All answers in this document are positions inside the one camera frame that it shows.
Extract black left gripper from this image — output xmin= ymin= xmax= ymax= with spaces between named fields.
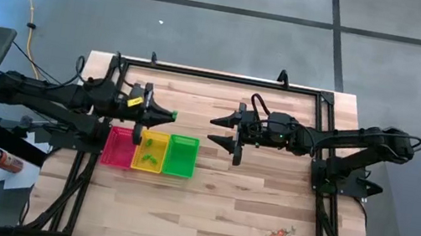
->
xmin=111 ymin=78 xmax=177 ymax=149

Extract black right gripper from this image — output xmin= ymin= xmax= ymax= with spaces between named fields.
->
xmin=203 ymin=97 xmax=280 ymax=172

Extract yellow tape label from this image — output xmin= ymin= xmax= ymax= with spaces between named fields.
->
xmin=126 ymin=95 xmax=145 ymax=110

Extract yellow plastic basket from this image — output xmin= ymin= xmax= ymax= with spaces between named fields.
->
xmin=130 ymin=128 xmax=172 ymax=175

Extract green plastic basket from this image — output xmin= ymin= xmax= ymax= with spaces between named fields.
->
xmin=161 ymin=132 xmax=202 ymax=180

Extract red plastic basket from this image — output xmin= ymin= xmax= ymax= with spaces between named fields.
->
xmin=100 ymin=125 xmax=142 ymax=171

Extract white paper sheets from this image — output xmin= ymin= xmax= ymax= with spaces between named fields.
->
xmin=0 ymin=126 xmax=53 ymax=197

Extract black metal beam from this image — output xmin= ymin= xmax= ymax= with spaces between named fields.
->
xmin=0 ymin=113 xmax=55 ymax=169

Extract orange spray can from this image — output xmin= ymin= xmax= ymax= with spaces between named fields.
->
xmin=0 ymin=147 xmax=27 ymax=175

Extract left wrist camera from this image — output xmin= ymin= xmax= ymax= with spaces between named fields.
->
xmin=121 ymin=91 xmax=146 ymax=123

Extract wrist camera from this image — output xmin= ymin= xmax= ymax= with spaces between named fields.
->
xmin=246 ymin=113 xmax=270 ymax=143
xmin=121 ymin=91 xmax=146 ymax=123

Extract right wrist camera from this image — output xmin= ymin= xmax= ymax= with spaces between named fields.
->
xmin=246 ymin=113 xmax=270 ymax=143

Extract black aluminium table frame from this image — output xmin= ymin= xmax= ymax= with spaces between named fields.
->
xmin=22 ymin=44 xmax=399 ymax=236

